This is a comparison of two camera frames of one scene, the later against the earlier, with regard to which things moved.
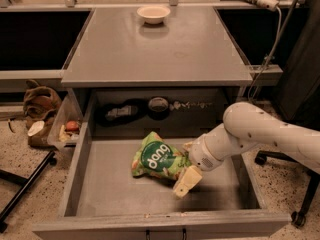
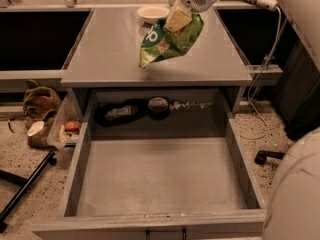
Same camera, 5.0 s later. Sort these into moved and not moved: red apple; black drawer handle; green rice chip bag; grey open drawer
Moved: green rice chip bag
Not moved: red apple; grey open drawer; black drawer handle
